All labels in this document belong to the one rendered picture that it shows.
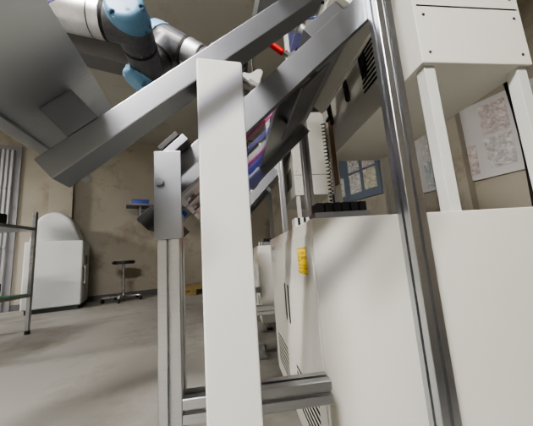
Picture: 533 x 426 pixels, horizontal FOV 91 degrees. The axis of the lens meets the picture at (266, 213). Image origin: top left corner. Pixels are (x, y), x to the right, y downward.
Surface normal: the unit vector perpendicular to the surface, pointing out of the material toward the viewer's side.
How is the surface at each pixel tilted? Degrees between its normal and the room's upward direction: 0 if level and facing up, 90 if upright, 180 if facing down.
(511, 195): 90
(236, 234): 90
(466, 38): 90
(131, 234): 90
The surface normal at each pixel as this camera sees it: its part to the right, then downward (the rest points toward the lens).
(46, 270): 0.44, -0.17
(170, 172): 0.11, -0.17
